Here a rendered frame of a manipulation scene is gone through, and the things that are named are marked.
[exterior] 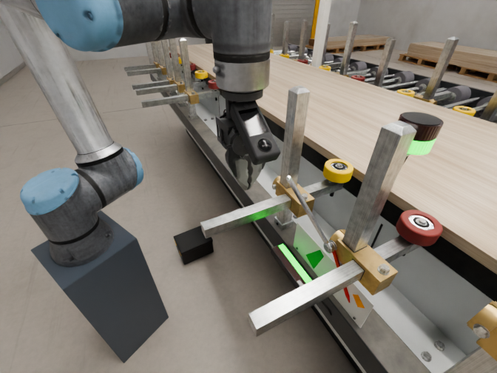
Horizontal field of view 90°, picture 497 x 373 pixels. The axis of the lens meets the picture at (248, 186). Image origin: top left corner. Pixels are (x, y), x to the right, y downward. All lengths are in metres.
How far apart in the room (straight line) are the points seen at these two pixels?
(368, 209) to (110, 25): 0.47
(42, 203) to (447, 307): 1.06
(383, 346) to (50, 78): 1.04
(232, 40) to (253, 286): 1.30
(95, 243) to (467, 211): 1.04
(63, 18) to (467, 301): 0.87
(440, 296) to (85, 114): 1.08
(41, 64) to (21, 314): 1.31
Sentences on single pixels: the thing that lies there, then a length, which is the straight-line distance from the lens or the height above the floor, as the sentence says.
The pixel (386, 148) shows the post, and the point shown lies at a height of 1.11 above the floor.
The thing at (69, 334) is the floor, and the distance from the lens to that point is 1.64.
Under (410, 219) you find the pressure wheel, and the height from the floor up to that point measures 0.90.
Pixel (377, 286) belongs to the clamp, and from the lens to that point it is 0.57.
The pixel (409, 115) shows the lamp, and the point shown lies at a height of 1.14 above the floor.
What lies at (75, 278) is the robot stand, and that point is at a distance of 0.98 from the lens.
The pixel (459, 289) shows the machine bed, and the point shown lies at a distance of 0.77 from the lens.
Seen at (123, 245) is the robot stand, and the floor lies 0.60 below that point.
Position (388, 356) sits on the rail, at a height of 0.70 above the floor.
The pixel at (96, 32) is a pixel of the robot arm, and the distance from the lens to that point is 0.38.
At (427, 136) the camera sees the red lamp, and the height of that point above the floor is 1.13.
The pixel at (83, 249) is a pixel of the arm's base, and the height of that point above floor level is 0.65.
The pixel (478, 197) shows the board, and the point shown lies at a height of 0.90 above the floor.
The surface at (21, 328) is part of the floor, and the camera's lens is 1.79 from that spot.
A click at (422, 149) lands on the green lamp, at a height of 1.10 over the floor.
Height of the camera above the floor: 1.29
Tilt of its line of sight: 37 degrees down
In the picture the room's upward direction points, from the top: straight up
